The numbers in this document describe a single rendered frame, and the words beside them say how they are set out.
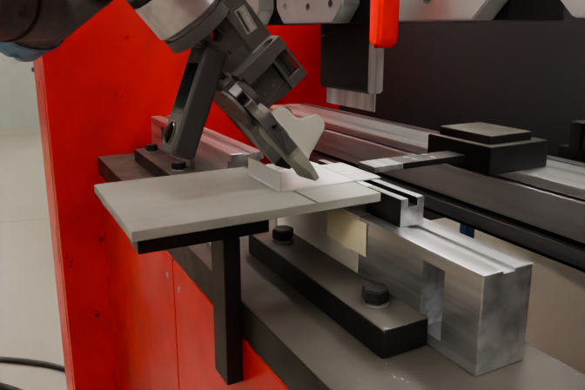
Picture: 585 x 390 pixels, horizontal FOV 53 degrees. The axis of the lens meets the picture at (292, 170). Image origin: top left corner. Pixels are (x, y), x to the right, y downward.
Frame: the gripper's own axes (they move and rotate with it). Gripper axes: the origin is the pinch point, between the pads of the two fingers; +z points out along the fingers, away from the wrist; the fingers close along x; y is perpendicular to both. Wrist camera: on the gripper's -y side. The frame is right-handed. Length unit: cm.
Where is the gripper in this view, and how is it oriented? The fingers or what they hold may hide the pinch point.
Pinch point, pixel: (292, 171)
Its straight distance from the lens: 66.8
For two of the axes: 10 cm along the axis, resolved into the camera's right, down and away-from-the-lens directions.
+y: 6.8, -7.1, 2.0
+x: -4.7, -2.1, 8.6
